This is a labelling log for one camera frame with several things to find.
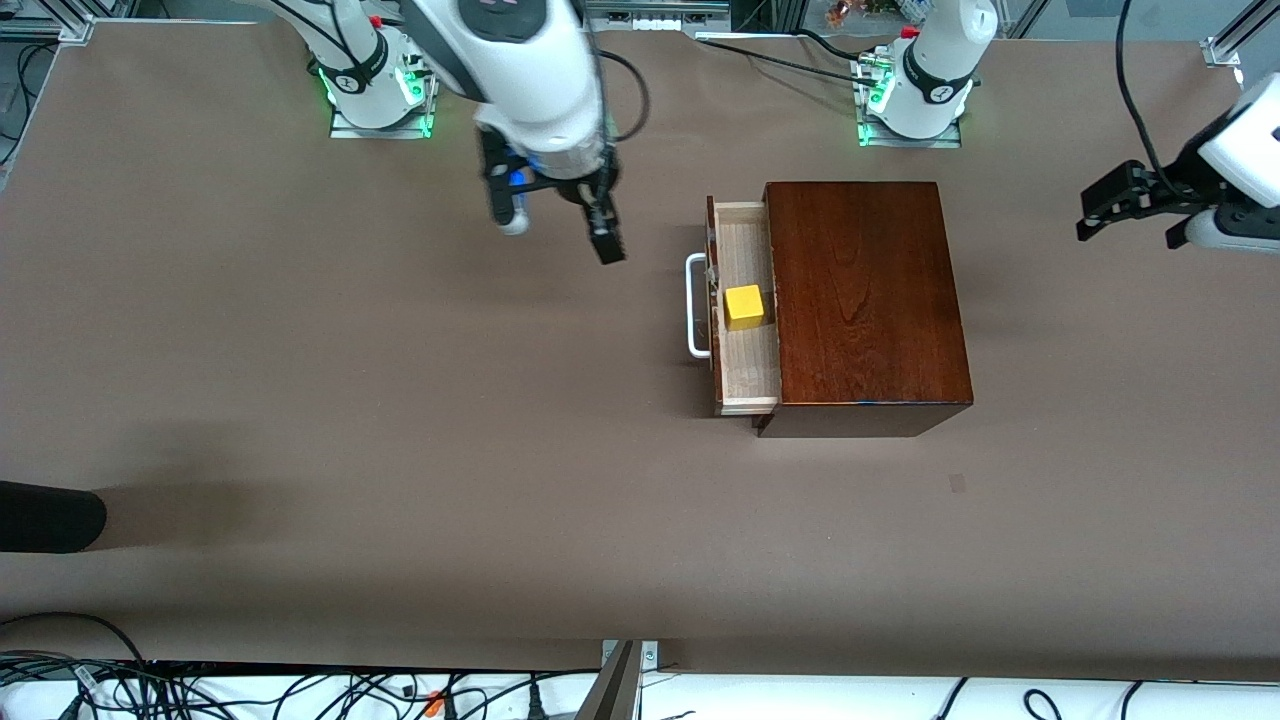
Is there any yellow wooden block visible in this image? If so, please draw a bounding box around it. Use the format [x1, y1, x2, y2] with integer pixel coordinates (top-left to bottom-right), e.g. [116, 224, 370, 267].
[724, 285, 766, 332]

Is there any grey socket strip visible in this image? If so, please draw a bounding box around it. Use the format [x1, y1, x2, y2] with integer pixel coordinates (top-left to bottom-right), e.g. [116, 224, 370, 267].
[585, 0, 731, 31]

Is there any dark brown wooden cabinet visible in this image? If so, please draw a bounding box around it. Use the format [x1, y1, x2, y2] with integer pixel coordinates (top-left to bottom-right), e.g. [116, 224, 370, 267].
[752, 182, 974, 439]

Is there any black ribbed cylinder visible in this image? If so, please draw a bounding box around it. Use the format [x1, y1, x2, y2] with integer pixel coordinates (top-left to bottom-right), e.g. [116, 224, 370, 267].
[0, 480, 108, 554]

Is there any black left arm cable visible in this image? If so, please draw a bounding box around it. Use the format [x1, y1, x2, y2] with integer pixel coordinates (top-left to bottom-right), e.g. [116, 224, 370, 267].
[1114, 0, 1193, 193]

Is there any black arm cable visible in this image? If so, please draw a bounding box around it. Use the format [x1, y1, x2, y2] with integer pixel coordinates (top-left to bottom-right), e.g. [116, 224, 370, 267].
[1114, 0, 1193, 193]
[595, 50, 652, 141]

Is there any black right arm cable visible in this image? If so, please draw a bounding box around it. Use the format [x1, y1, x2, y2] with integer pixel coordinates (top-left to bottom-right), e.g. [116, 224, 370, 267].
[595, 50, 652, 141]

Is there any aluminium frame profile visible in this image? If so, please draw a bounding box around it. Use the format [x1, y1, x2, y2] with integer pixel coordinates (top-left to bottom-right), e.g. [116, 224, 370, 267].
[1203, 0, 1280, 69]
[0, 0, 97, 43]

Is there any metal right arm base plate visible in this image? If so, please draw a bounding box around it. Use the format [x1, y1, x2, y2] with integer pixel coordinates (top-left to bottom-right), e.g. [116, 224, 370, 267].
[330, 108, 433, 139]

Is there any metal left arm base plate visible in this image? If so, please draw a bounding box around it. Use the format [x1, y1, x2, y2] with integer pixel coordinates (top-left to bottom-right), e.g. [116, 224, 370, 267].
[857, 118, 963, 149]

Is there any aluminium strut with bracket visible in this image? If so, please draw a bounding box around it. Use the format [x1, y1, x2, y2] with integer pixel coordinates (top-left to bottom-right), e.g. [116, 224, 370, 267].
[575, 640, 661, 720]

